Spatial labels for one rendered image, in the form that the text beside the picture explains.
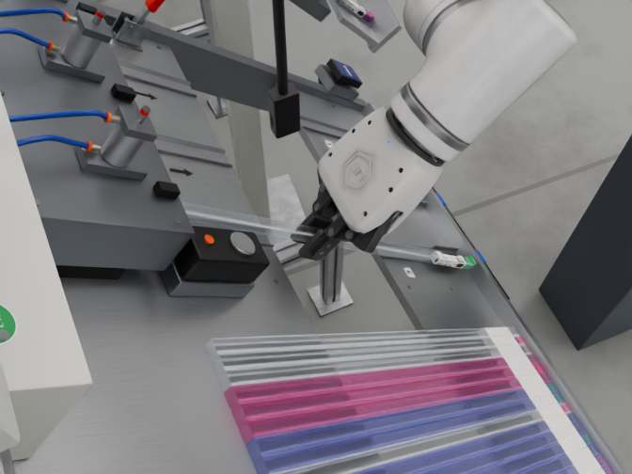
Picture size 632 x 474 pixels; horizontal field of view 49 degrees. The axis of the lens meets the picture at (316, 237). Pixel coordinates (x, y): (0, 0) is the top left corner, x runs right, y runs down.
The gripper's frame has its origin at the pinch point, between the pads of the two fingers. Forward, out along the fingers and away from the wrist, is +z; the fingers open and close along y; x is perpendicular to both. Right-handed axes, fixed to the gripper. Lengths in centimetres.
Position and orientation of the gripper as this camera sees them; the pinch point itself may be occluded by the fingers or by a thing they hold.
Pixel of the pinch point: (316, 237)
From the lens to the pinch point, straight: 73.5
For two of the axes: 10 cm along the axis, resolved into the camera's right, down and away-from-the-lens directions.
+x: 6.6, 1.7, 7.3
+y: 3.9, 7.5, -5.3
